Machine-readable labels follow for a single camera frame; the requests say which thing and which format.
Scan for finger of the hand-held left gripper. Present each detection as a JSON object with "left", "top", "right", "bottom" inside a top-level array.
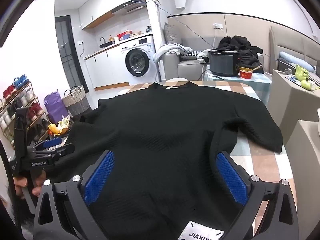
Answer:
[
  {"left": 46, "top": 143, "right": 76, "bottom": 161},
  {"left": 30, "top": 137, "right": 62, "bottom": 153}
]

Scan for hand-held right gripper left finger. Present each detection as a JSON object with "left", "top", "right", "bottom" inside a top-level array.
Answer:
[{"left": 32, "top": 150, "right": 115, "bottom": 240}]

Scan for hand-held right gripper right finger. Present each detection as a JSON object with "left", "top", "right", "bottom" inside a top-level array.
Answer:
[{"left": 216, "top": 151, "right": 299, "bottom": 240}]

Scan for black knit sweater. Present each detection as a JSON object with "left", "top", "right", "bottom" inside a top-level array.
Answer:
[{"left": 49, "top": 81, "right": 284, "bottom": 240}]

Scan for black clothes pile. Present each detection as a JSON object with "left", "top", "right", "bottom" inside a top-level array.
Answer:
[{"left": 219, "top": 35, "right": 264, "bottom": 74}]

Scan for grey clothes heap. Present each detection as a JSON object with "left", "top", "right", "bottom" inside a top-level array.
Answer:
[{"left": 153, "top": 43, "right": 194, "bottom": 63}]

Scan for person's left hand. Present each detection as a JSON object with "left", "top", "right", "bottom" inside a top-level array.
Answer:
[{"left": 14, "top": 171, "right": 48, "bottom": 197}]

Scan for wooden shoe rack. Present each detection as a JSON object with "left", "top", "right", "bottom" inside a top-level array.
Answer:
[{"left": 0, "top": 74, "right": 52, "bottom": 143}]

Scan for plaid blanket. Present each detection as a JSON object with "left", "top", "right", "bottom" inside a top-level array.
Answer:
[{"left": 64, "top": 80, "right": 298, "bottom": 240}]

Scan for purple bag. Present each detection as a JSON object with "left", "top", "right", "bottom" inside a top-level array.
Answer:
[{"left": 44, "top": 91, "right": 69, "bottom": 123}]

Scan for woven laundry basket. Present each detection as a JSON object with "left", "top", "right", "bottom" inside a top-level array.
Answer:
[{"left": 62, "top": 85, "right": 90, "bottom": 117}]

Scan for group of assorted shoes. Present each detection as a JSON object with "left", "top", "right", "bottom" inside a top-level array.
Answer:
[{"left": 0, "top": 74, "right": 49, "bottom": 140}]

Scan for dark glass door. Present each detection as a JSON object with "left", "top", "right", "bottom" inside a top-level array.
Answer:
[{"left": 54, "top": 16, "right": 89, "bottom": 93}]

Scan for white base cabinets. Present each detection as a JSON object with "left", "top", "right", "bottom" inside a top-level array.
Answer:
[{"left": 84, "top": 46, "right": 130, "bottom": 90}]

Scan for grey cabinet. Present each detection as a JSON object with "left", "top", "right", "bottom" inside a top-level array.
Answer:
[{"left": 269, "top": 69, "right": 320, "bottom": 145}]

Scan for light blue tablecloth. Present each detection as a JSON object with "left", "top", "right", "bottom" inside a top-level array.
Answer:
[{"left": 202, "top": 64, "right": 272, "bottom": 105}]

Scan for red bowl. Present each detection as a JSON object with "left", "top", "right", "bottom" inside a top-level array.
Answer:
[{"left": 239, "top": 67, "right": 253, "bottom": 80}]

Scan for black sink with faucet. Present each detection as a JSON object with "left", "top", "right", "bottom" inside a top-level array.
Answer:
[{"left": 99, "top": 37, "right": 114, "bottom": 48}]

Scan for black electric cooker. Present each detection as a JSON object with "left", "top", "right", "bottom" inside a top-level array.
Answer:
[{"left": 209, "top": 49, "right": 242, "bottom": 77}]

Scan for white washing machine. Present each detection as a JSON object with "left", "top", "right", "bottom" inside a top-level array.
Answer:
[{"left": 119, "top": 35, "right": 158, "bottom": 78}]

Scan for grey sofa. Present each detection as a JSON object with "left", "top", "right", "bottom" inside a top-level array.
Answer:
[{"left": 156, "top": 39, "right": 265, "bottom": 82}]

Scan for green toy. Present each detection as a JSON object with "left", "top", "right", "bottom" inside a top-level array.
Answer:
[{"left": 295, "top": 64, "right": 312, "bottom": 90}]

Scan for light grey garment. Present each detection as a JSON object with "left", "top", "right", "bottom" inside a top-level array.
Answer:
[{"left": 196, "top": 49, "right": 213, "bottom": 64}]

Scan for houndstooth pillow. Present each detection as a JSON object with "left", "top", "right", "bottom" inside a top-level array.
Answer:
[{"left": 180, "top": 51, "right": 202, "bottom": 60}]

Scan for light blue pillow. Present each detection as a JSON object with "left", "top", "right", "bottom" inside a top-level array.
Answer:
[{"left": 279, "top": 51, "right": 315, "bottom": 73}]

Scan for beige upholstered headboard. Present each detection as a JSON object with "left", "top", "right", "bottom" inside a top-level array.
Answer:
[{"left": 269, "top": 25, "right": 320, "bottom": 68}]

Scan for grey cushion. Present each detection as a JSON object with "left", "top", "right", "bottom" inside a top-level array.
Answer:
[{"left": 164, "top": 23, "right": 183, "bottom": 46}]

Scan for range hood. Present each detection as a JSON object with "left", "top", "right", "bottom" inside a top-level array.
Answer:
[{"left": 111, "top": 0, "right": 147, "bottom": 14}]

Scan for white wall cabinets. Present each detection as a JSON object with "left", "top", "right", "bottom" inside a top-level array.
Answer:
[{"left": 79, "top": 0, "right": 150, "bottom": 30}]

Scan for thin dark cable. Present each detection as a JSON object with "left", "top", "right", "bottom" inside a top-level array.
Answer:
[{"left": 147, "top": 0, "right": 216, "bottom": 48}]

